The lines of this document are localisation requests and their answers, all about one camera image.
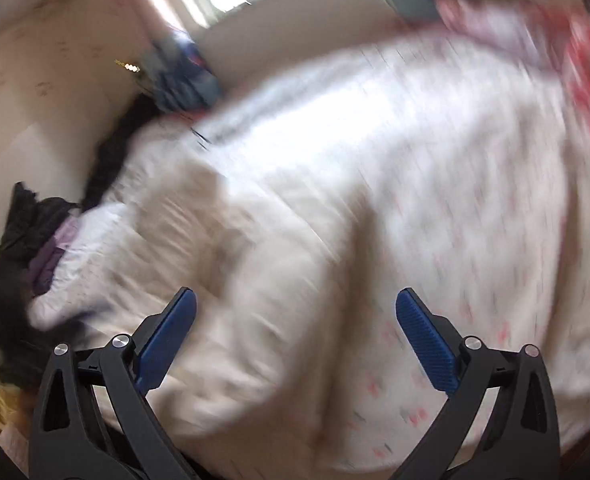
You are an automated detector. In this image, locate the black clothes heap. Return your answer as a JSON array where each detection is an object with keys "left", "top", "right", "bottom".
[{"left": 0, "top": 182, "right": 91, "bottom": 391}]

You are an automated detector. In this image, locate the cherry print quilt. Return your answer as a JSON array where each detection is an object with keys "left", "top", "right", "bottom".
[{"left": 125, "top": 25, "right": 590, "bottom": 471}]

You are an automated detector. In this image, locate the cream quilted cloth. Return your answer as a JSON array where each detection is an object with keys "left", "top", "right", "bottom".
[{"left": 28, "top": 160, "right": 376, "bottom": 441}]

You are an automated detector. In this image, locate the blue clothes pile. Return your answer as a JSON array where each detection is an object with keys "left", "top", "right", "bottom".
[{"left": 138, "top": 32, "right": 223, "bottom": 111}]

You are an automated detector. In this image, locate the purple cloth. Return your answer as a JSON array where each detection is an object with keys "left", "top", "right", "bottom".
[{"left": 30, "top": 220, "right": 81, "bottom": 296}]

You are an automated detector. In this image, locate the long black cloth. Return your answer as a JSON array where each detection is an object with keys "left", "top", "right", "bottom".
[{"left": 82, "top": 95, "right": 161, "bottom": 211}]

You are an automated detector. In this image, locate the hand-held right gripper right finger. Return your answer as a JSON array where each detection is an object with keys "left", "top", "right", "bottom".
[{"left": 392, "top": 286, "right": 562, "bottom": 480}]

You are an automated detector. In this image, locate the beige bed headboard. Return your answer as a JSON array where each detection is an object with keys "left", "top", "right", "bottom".
[{"left": 195, "top": 0, "right": 406, "bottom": 96}]

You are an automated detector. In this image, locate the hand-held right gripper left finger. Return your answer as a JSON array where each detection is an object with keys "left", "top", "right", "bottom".
[{"left": 28, "top": 286, "right": 198, "bottom": 480}]

